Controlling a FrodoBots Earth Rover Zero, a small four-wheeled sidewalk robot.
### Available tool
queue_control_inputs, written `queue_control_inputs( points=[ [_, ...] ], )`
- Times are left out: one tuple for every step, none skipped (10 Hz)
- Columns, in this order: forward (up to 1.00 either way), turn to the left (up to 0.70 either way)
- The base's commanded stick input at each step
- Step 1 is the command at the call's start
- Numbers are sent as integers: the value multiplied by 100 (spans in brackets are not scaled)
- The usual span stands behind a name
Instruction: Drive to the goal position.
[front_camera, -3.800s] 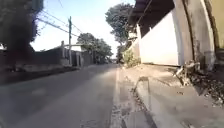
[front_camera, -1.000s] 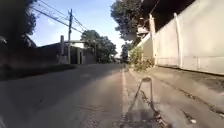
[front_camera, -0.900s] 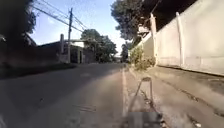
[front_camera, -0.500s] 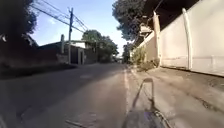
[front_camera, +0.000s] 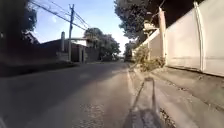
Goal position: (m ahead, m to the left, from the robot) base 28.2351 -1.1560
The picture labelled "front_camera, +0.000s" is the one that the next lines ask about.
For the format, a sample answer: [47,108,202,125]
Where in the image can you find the dark building with chimney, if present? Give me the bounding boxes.
[33,31,102,64]

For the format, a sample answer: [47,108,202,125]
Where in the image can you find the white boundary wall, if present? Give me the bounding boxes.
[131,0,224,78]

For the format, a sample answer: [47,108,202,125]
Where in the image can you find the overhead wires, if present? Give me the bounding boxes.
[28,0,93,33]

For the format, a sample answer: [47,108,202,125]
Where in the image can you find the large dark tree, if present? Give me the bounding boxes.
[113,0,204,45]

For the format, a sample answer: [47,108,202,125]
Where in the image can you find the concrete sidewalk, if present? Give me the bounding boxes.
[149,65,224,128]

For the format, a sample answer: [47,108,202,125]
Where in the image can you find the clump of trees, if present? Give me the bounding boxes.
[83,27,122,63]

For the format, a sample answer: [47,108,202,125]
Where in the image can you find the dark shaded tree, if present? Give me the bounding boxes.
[0,0,38,51]

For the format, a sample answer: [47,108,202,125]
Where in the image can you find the dark low wall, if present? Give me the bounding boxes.
[0,43,73,78]

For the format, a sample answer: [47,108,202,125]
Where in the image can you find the roadside bush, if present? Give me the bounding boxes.
[133,44,166,73]

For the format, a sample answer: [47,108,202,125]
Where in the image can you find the utility pole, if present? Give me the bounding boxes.
[67,3,76,63]

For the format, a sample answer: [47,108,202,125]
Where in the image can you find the grey asphalt road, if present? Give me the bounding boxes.
[0,61,135,128]

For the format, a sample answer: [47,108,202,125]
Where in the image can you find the concrete kerb and gutter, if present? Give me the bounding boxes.
[126,63,224,128]

